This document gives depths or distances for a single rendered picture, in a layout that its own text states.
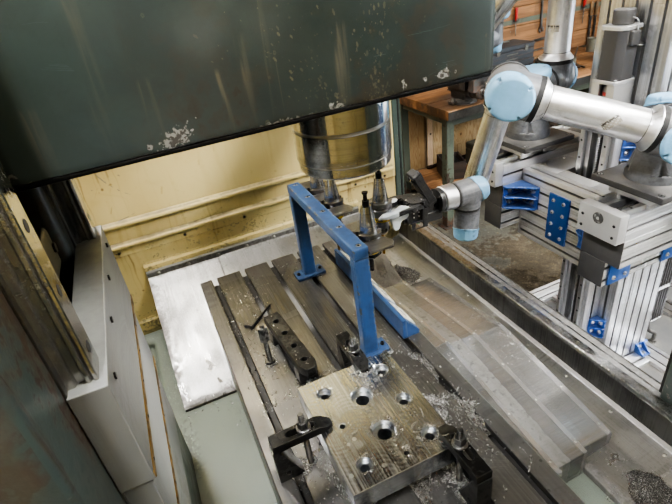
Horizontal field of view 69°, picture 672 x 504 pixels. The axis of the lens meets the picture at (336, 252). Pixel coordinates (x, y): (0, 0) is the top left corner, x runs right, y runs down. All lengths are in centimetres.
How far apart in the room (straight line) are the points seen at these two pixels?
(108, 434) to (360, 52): 57
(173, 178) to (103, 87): 124
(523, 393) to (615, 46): 103
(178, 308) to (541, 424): 124
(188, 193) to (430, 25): 130
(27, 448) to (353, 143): 54
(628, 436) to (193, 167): 155
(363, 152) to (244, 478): 101
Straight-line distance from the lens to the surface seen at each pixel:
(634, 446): 152
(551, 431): 142
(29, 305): 59
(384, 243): 115
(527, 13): 450
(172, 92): 61
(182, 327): 183
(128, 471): 74
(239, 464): 152
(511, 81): 131
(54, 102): 61
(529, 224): 196
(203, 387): 172
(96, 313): 77
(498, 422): 117
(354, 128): 74
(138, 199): 185
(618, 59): 175
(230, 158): 185
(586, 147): 187
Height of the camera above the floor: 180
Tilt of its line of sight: 31 degrees down
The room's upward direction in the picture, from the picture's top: 8 degrees counter-clockwise
